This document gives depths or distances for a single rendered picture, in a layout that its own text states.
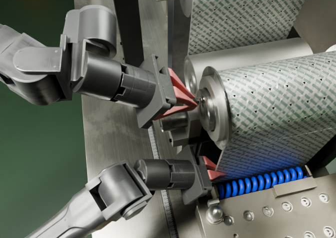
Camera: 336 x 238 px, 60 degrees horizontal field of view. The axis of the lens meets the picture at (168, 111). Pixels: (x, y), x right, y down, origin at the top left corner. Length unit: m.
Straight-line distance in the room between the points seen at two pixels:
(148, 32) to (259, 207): 0.76
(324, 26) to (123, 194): 0.58
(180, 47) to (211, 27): 0.24
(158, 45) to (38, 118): 1.25
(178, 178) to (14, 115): 1.80
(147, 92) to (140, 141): 0.47
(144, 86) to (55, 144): 1.63
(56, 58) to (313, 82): 0.39
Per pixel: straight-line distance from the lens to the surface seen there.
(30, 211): 1.89
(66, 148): 1.97
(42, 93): 0.41
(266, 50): 0.65
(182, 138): 0.61
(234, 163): 0.60
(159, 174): 0.52
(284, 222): 0.70
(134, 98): 0.41
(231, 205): 0.68
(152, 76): 0.42
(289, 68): 0.52
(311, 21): 0.82
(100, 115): 0.94
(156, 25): 1.19
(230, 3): 0.60
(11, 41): 0.42
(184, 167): 0.56
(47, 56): 0.39
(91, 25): 0.42
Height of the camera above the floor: 1.67
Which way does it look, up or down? 57 degrees down
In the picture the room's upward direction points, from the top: straight up
